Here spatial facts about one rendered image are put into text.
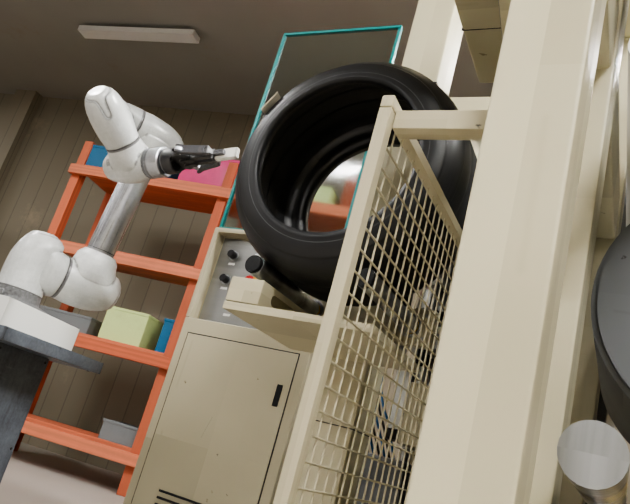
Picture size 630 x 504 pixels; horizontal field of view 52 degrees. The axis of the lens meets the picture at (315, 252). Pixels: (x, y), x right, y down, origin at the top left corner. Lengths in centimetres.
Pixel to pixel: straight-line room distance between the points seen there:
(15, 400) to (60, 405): 425
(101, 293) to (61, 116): 578
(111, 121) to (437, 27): 103
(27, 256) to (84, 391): 420
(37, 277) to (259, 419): 88
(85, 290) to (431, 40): 143
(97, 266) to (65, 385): 426
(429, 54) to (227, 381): 127
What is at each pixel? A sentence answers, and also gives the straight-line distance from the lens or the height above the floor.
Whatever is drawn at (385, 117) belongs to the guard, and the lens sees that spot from 88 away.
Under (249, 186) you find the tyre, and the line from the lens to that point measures 155.
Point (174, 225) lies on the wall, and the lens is 656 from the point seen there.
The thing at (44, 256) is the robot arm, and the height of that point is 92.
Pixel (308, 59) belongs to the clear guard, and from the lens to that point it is 284.
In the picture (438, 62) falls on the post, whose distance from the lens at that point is 207.
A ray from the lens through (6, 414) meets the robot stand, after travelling 235.
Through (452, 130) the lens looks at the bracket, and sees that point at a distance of 86.
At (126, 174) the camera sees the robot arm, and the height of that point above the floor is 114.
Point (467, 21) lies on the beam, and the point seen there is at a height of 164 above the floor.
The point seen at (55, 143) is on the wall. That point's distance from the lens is 792.
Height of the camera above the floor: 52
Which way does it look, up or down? 18 degrees up
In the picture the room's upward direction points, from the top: 16 degrees clockwise
